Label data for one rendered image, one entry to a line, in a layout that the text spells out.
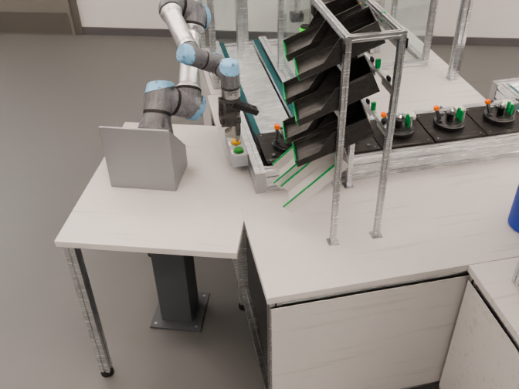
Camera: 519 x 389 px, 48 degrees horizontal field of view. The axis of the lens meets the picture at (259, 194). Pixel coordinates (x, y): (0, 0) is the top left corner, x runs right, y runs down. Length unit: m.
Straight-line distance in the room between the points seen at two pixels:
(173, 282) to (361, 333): 1.02
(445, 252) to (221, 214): 0.86
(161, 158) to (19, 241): 1.62
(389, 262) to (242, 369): 1.04
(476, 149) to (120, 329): 1.92
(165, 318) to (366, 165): 1.31
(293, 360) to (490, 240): 0.86
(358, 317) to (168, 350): 1.13
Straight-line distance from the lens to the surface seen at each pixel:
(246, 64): 3.38
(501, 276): 2.20
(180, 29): 2.44
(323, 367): 2.37
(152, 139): 2.35
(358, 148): 2.53
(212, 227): 2.27
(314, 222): 2.28
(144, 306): 3.20
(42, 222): 3.90
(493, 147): 2.75
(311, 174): 2.16
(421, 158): 2.60
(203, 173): 2.56
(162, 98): 2.44
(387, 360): 2.46
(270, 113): 2.88
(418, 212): 2.39
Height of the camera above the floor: 2.32
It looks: 37 degrees down
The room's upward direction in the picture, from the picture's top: 1 degrees counter-clockwise
